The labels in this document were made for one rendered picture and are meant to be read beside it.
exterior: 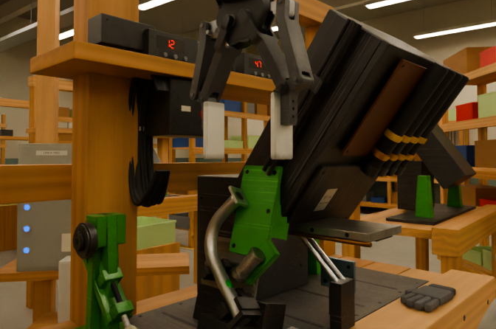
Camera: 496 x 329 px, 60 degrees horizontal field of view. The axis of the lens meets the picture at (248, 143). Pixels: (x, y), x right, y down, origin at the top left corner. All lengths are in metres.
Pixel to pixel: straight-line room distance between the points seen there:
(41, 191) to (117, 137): 0.22
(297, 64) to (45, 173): 0.84
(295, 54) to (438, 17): 10.20
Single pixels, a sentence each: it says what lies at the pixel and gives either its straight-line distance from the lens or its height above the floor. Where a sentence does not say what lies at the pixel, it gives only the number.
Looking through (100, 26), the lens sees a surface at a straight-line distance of 1.09.
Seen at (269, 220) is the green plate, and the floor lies 1.15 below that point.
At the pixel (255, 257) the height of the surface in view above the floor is 1.08.
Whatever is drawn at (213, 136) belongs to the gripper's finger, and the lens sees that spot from 0.53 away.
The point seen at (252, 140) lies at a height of 1.57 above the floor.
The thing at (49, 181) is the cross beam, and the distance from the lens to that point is 1.17.
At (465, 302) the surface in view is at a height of 0.89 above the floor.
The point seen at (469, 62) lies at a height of 2.23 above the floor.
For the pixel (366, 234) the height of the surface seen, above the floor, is 1.13.
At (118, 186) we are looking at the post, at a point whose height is 1.22.
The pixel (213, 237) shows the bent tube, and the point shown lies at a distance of 1.05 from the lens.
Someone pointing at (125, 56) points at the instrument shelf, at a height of 1.52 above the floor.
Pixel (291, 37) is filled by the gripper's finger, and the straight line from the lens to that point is 0.45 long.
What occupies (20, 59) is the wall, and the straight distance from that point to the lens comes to 11.70.
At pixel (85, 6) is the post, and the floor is 1.67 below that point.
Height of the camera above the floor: 1.29
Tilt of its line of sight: 2 degrees up
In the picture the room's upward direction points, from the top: straight up
